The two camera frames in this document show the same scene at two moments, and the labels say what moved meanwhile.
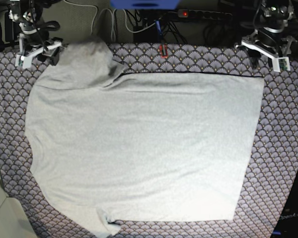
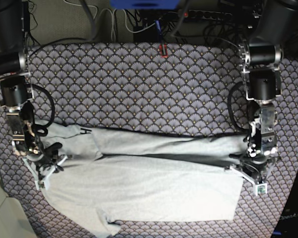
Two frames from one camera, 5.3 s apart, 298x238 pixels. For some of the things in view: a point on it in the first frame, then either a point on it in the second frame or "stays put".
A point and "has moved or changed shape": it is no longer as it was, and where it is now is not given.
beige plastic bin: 8,218 stays put
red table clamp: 161,51 stays put
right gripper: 271,37 to 252,164
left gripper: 37,34 to 44,157
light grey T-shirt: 110,145 has moved or changed shape
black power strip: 210,15 stays put
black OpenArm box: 293,222 stays put
